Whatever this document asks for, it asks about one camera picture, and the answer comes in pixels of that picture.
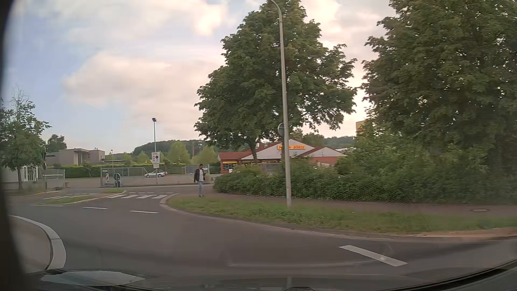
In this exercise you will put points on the road markings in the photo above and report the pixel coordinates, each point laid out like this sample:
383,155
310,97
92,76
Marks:
373,255

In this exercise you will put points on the green hedge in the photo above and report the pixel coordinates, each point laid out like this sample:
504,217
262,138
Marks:
363,182

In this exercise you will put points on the road sign on post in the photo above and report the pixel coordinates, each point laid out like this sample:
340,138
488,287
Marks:
155,159

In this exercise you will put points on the grey asphalt road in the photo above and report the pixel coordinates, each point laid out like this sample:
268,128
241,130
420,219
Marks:
169,238

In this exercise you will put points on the red-roofed low building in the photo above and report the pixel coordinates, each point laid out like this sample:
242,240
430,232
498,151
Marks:
274,152

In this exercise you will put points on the person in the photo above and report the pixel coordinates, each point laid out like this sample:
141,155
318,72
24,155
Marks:
200,180

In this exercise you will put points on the grass verge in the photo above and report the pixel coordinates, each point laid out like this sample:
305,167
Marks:
307,216

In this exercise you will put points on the car's own bonnet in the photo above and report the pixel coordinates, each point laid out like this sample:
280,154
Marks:
258,283

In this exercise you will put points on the tall grey lamp post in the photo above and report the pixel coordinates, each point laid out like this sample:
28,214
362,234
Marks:
286,121

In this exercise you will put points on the grey flat-roofed building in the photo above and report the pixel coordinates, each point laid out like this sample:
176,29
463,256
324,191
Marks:
74,156

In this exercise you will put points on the round road sign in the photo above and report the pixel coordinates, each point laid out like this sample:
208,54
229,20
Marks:
116,178

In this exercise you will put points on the large green tree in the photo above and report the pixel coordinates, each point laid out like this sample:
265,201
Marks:
274,81
448,81

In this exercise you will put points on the kerbed traffic island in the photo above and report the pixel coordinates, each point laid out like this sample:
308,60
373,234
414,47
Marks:
32,246

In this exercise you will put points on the white building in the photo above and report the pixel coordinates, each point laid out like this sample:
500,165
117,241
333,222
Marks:
20,174

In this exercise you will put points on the silver car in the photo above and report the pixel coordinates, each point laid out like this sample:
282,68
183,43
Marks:
155,173

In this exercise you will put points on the grassy traffic island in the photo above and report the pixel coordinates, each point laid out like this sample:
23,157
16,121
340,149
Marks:
68,199

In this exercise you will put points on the red and white barrier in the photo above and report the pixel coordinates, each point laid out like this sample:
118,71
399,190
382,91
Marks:
107,178

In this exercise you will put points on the row of trees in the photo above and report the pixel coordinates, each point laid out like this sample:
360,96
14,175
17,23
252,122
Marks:
177,155

